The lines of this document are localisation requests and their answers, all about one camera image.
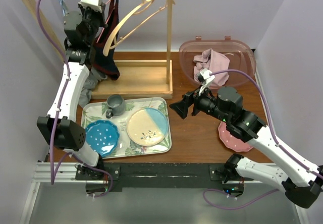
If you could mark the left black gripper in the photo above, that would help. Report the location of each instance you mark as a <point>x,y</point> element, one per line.
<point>100,15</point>

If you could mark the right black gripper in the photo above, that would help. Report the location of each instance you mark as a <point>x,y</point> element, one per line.
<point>189,98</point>

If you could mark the pink plastic hanger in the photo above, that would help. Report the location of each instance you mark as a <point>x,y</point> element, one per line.
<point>106,22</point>

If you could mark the navy maroon tank top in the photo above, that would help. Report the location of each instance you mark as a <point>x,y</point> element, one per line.
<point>106,64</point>

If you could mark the pink tank top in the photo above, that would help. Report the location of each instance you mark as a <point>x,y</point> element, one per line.
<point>213,61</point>

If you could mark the cream plastic hanger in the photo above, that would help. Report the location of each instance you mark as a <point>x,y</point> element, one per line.
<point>112,41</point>

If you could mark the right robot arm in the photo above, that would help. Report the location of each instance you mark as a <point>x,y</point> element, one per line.
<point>299,179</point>

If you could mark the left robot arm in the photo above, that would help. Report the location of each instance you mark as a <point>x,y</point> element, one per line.
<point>59,127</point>

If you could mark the light blue hanger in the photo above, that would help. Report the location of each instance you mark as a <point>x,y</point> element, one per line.
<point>64,7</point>

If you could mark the grey tank top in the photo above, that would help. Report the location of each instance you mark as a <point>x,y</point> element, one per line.
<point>94,77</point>

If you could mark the cream and blue plate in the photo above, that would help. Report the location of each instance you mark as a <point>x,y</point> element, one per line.
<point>147,127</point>

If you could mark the wooden clothes rack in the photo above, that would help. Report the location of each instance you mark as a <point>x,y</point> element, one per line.
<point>142,78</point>

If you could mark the pink dotted plate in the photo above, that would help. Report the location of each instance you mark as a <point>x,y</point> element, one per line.
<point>230,141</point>

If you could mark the grey ceramic mug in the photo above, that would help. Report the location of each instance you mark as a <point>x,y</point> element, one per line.
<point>116,106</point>

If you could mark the pink transparent plastic bin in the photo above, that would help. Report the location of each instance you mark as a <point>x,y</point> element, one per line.
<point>240,55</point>

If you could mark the blue dotted plate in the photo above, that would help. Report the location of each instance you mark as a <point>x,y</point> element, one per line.
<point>103,137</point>

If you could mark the floral rectangular tray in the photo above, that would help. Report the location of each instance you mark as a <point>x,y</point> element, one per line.
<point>126,147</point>

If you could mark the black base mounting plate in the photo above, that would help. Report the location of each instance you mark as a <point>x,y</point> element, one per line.
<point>155,175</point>

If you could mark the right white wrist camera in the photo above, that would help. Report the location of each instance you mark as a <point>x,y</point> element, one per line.
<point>206,78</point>

